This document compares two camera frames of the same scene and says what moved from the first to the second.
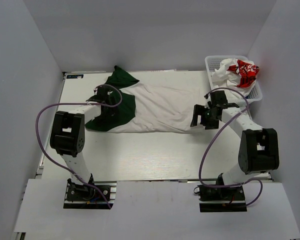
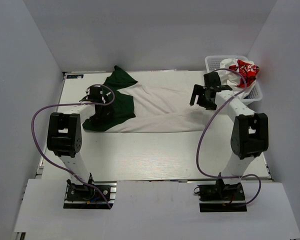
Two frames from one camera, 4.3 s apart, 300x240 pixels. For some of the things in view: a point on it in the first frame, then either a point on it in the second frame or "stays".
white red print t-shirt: x=233 y=73 stays
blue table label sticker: x=76 y=76 stays
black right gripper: x=200 y=110 to x=198 y=90
